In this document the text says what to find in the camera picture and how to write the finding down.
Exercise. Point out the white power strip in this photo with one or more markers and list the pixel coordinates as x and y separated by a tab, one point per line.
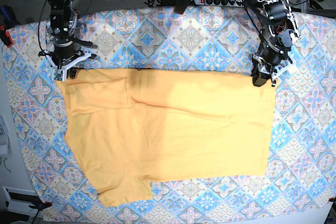
229	3

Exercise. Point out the red black clamp bottom left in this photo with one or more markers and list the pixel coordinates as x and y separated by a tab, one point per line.
39	205

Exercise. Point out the yellow orange T-shirt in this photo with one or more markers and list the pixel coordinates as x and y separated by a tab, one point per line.
128	128

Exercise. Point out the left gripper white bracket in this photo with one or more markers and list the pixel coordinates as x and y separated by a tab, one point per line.
268	61

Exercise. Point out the red black clamp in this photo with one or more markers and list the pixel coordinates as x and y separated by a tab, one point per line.
6	23
39	205

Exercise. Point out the red black clamp left top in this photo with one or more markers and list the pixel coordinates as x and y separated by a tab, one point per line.
6	23

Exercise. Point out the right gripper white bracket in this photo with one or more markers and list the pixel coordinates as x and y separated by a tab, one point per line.
66	61

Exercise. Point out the white box at left edge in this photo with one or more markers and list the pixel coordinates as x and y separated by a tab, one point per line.
4	138

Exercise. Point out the patterned blue tile tablecloth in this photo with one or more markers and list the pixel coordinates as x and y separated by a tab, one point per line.
300	174

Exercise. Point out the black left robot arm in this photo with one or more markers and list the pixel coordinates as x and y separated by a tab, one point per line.
278	34

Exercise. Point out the white vent panel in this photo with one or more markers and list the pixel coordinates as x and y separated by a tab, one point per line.
19	200

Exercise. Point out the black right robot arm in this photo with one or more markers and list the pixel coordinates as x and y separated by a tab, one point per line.
61	25

